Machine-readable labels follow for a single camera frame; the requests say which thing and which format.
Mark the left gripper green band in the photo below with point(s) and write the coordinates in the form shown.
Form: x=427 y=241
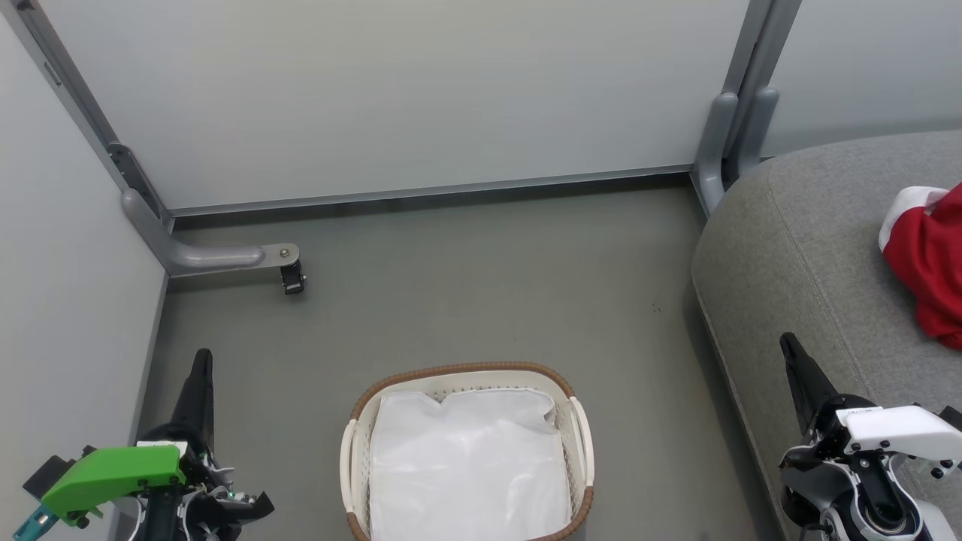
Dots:
x=113 y=473

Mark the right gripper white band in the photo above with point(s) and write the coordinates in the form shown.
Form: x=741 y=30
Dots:
x=894 y=432

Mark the red white sports jacket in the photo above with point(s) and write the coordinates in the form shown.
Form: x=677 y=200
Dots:
x=932 y=263

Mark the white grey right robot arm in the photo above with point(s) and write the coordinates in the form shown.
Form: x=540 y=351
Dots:
x=864 y=511

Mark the cream laundry basket brown rim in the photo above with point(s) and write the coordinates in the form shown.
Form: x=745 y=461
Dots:
x=353 y=466

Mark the grey fabric sofa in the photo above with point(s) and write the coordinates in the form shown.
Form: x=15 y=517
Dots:
x=812 y=255

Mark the small black caster wheel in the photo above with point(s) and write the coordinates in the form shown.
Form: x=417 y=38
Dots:
x=292 y=278

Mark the grey partition foot with plate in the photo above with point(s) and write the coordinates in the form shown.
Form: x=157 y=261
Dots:
x=203 y=257

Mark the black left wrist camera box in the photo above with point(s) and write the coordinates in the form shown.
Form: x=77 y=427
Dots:
x=56 y=469

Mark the grey partition bottom rail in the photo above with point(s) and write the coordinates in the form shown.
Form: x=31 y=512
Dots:
x=451 y=188

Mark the grey slanted partition post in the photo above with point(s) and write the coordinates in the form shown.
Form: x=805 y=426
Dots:
x=83 y=105

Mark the grey upright partition post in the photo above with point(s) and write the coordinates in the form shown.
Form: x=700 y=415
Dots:
x=763 y=37

